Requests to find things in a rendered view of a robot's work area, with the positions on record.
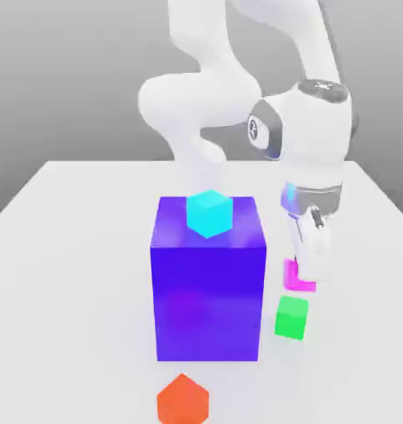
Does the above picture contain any small magenta cube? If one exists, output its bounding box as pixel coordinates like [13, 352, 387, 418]
[283, 258, 317, 293]

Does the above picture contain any small green cube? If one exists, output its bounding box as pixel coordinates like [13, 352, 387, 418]
[274, 295, 310, 341]

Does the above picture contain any small cyan cube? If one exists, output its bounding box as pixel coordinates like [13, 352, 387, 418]
[185, 189, 234, 239]

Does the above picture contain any large blue box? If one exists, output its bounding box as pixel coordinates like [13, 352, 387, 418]
[150, 195, 267, 363]

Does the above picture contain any small orange cube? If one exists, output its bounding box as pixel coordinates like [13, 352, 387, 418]
[156, 373, 210, 424]

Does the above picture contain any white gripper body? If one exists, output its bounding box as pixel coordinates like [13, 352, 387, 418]
[287, 211, 332, 282]

